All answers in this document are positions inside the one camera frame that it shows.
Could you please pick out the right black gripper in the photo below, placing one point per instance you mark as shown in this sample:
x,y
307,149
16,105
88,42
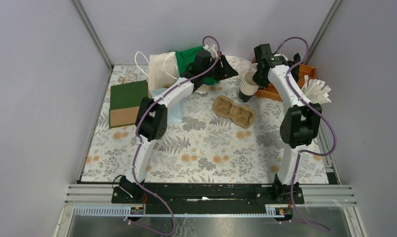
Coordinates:
x,y
261,84

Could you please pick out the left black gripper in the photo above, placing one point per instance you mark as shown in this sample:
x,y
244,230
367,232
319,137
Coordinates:
x,y
226,71

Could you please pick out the light blue paper bag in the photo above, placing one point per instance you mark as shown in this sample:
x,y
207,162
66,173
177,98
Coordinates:
x,y
163,71

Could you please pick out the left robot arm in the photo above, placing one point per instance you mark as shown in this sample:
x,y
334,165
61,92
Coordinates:
x,y
152,119

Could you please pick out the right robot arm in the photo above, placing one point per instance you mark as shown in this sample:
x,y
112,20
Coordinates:
x,y
302,118

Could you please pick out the wooden compartment tray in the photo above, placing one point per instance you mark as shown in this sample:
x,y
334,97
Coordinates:
x,y
281,78

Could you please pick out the stack of paper cups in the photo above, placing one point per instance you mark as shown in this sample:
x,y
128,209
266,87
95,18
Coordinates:
x,y
247,87

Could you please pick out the white cloth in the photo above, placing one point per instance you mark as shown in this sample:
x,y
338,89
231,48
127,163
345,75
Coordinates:
x,y
240,65

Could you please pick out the green cloth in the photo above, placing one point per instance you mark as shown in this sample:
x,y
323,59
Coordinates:
x,y
186,57

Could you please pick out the white wrapped straws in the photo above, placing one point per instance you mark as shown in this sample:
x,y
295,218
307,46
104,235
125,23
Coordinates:
x,y
317,91

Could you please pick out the green paper bag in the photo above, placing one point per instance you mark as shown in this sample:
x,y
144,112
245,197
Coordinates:
x,y
125,102

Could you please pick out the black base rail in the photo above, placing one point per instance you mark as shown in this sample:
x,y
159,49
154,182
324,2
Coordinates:
x,y
199,198

